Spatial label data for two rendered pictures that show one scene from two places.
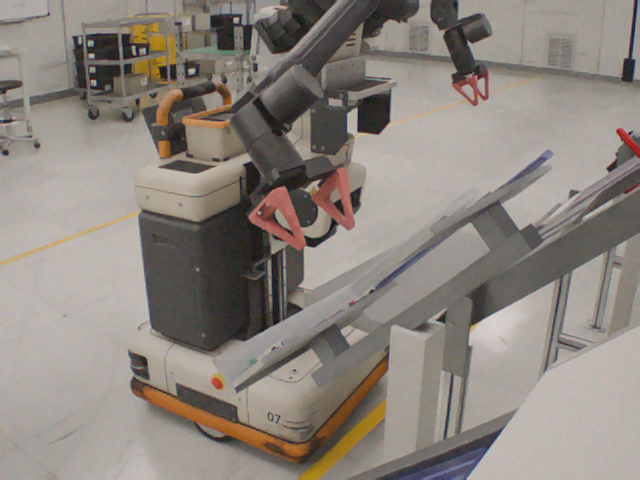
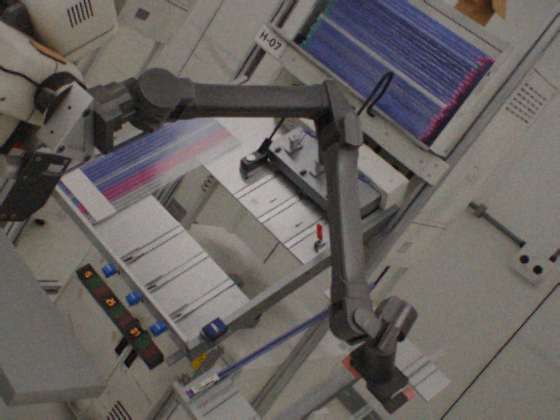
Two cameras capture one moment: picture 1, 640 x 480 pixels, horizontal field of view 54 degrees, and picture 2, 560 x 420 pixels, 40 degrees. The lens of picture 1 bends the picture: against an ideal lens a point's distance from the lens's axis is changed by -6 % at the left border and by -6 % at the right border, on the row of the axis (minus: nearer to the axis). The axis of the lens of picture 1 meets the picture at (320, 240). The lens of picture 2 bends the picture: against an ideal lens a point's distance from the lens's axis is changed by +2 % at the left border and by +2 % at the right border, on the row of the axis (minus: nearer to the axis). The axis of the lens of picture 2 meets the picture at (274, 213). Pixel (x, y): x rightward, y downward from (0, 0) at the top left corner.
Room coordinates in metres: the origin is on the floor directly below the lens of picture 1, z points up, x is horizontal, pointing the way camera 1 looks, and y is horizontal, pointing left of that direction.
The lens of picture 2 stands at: (1.33, 1.35, 1.58)
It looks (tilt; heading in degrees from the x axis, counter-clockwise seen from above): 16 degrees down; 263
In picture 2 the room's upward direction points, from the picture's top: 35 degrees clockwise
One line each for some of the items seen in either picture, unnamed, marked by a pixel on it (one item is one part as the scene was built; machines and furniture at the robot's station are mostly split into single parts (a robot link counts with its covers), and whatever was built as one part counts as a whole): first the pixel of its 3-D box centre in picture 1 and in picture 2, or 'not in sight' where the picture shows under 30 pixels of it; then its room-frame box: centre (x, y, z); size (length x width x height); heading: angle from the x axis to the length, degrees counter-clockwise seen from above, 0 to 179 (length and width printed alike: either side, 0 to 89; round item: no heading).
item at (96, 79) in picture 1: (103, 67); not in sight; (7.49, 2.49, 0.38); 0.65 x 0.46 x 0.75; 57
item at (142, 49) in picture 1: (127, 52); not in sight; (6.57, 1.92, 0.63); 0.40 x 0.30 x 0.14; 158
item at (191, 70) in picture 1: (179, 71); not in sight; (7.51, 1.60, 0.29); 0.40 x 0.30 x 0.14; 144
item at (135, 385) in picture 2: not in sight; (186, 354); (1.02, -0.98, 0.31); 0.70 x 0.65 x 0.62; 144
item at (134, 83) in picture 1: (131, 84); not in sight; (6.59, 1.91, 0.30); 0.30 x 0.23 x 0.18; 162
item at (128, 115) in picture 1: (130, 64); not in sight; (6.60, 1.91, 0.50); 0.90 x 0.54 x 1.00; 158
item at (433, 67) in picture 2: not in sight; (395, 56); (1.04, -0.84, 1.52); 0.51 x 0.13 x 0.27; 144
